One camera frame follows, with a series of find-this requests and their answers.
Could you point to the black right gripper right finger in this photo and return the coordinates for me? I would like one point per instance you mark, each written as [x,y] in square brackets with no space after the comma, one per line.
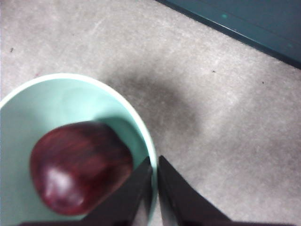
[183,207]

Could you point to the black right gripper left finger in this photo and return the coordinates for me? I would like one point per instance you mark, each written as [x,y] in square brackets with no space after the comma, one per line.
[117,207]

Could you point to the dark purple plum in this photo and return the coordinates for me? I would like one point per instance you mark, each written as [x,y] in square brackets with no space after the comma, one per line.
[80,164]

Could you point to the teal bowl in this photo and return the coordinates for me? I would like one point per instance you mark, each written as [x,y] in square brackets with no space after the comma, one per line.
[47,106]

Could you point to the dark rectangular tray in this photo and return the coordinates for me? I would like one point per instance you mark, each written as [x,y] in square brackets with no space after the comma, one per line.
[258,18]

